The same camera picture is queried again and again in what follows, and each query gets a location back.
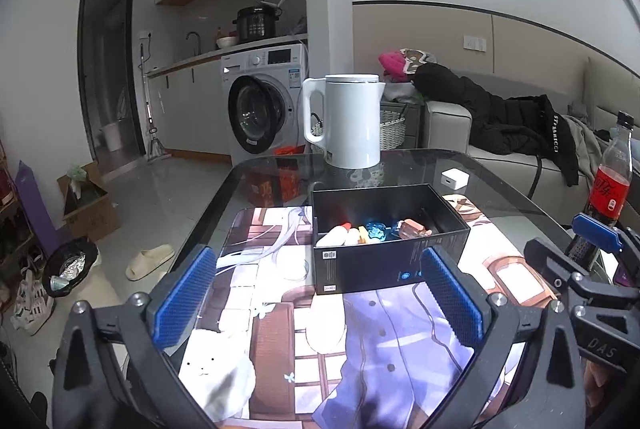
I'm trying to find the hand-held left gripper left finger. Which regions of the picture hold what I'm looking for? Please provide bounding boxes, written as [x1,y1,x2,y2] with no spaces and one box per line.
[50,245,221,429]

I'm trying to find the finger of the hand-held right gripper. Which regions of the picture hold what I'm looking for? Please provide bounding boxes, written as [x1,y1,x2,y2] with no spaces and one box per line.
[524,238,626,317]
[571,212,640,260]

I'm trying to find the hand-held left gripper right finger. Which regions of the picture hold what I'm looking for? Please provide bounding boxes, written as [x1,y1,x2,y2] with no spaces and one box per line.
[419,245,586,429]

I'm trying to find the clear pink bottle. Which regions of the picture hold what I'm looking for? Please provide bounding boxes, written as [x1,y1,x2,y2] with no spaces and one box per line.
[395,219,433,241]

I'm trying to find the black storage box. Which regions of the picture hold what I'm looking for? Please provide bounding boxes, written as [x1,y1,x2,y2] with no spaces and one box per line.
[310,183,471,296]

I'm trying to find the white bottle red cap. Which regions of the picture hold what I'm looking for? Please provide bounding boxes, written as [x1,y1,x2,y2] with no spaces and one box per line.
[317,223,362,249]

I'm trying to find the person's right hand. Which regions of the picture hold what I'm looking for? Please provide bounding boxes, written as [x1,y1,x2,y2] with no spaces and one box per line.
[584,359,617,410]

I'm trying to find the red label cola bottle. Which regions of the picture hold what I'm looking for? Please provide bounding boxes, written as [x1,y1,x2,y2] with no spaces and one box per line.
[565,110,636,270]

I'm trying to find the beige slipper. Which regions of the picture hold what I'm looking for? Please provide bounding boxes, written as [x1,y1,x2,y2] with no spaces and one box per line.
[125,244,176,281]

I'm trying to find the printed table mat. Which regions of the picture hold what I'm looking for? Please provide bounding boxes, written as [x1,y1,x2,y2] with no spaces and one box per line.
[177,194,566,429]

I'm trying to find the grey garment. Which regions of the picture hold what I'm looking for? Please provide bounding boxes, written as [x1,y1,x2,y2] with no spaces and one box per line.
[565,114,613,180]

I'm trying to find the black trash bin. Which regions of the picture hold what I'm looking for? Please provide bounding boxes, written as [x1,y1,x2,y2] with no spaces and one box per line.
[42,239,100,297]

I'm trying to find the cardboard box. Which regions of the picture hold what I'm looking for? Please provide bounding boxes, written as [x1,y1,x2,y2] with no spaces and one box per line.
[56,161,122,242]

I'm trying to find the white charger cube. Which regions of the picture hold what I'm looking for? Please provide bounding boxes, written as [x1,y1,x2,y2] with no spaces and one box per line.
[441,168,471,192]

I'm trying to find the black jacket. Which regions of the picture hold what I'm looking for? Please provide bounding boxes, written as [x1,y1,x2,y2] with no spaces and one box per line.
[412,63,581,187]

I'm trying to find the flower print coaster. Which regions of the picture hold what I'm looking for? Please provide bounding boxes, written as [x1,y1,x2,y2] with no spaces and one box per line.
[349,166,386,188]

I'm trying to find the white shoes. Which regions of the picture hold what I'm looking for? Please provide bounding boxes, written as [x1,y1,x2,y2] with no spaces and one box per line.
[10,269,56,335]

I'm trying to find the mop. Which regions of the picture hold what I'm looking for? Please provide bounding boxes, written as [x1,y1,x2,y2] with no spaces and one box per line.
[139,44,171,160]

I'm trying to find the grey sofa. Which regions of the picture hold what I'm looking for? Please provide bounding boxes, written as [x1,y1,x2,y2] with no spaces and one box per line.
[422,54,640,230]

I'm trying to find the purple rolled mat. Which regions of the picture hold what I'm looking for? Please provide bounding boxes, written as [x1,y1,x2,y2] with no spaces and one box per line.
[15,160,61,257]

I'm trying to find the white bucket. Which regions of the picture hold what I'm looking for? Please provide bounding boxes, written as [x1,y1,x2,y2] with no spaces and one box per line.
[100,124,123,152]

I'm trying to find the wicker basket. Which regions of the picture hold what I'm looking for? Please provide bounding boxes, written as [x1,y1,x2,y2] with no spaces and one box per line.
[311,108,407,150]

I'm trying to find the white base cabinets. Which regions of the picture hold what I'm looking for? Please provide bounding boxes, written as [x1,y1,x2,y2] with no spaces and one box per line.
[145,51,236,160]

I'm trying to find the white electric kettle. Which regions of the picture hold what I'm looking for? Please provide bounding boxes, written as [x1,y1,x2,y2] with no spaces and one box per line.
[301,74,386,170]

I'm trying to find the patterned cloth item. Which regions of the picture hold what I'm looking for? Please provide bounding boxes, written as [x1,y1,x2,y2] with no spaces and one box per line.
[400,49,437,74]

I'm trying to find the pink knit hat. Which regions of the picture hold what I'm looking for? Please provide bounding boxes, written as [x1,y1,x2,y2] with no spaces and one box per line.
[378,51,408,77]

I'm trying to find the white washing machine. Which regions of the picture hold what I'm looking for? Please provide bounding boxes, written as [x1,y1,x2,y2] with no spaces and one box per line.
[220,43,310,167]

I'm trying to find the black pressure cooker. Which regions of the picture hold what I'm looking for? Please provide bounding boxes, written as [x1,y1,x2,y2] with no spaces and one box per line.
[236,5,281,42]

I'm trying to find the dark door frame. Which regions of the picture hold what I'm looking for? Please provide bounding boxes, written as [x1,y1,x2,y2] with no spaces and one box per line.
[77,0,143,170]

